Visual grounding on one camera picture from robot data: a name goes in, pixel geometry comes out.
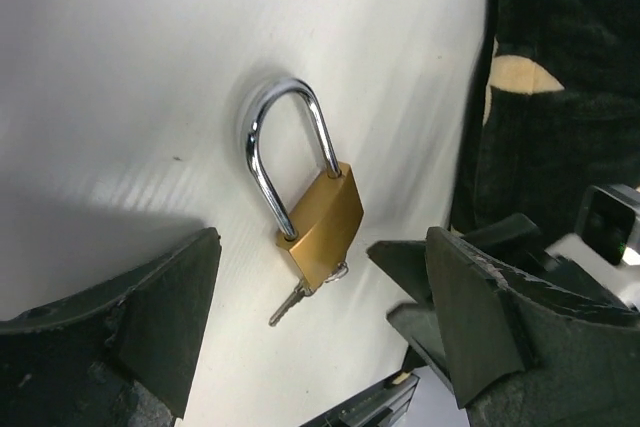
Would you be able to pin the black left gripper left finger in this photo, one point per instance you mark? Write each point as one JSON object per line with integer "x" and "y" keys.
{"x": 121, "y": 353}

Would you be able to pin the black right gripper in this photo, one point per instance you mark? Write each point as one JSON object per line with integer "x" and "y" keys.
{"x": 404, "y": 261}

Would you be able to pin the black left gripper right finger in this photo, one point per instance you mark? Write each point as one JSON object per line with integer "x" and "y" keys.
{"x": 521, "y": 351}

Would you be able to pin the brass padlock silver shackle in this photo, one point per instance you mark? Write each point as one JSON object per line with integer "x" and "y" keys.
{"x": 311, "y": 194}

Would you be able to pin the black beige patterned blanket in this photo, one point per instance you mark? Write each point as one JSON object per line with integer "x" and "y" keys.
{"x": 553, "y": 108}

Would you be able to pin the black base frame bar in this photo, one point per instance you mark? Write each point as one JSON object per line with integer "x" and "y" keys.
{"x": 382, "y": 404}

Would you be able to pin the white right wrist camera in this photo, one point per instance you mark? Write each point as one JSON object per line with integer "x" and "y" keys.
{"x": 605, "y": 240}

